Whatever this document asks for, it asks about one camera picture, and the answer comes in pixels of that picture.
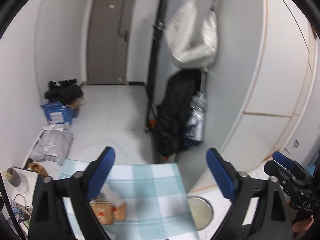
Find brown snack packet front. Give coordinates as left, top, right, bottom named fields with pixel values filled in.
left=90, top=202, right=114, bottom=225

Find brown snack packet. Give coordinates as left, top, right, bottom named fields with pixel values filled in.
left=113, top=203, right=126, bottom=222
left=90, top=202, right=114, bottom=225

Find round metal trash bin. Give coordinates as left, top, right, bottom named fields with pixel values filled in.
left=187, top=196, right=214, bottom=231

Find grey pen cup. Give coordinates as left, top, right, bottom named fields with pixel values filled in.
left=7, top=167, right=21, bottom=187

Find grey plastic bag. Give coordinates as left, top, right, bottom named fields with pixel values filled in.
left=30, top=123, right=74, bottom=166

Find blue cardboard box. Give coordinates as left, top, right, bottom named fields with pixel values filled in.
left=40, top=102, right=74, bottom=126

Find teal plaid tablecloth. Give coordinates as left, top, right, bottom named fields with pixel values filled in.
left=53, top=158, right=201, bottom=240

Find brown cardboard box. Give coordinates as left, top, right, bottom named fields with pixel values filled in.
left=71, top=98, right=85, bottom=109

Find black clothes pile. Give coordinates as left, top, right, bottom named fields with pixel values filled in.
left=44, top=79, right=83, bottom=105

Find black hanging coat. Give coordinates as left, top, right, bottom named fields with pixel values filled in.
left=154, top=69, right=201, bottom=158

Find white hanging bag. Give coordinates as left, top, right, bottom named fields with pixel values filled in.
left=165, top=0, right=218, bottom=72

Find grey brown door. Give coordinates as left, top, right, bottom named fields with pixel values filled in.
left=87, top=0, right=136, bottom=85

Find tangled cables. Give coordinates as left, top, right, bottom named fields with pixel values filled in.
left=11, top=193, right=33, bottom=222

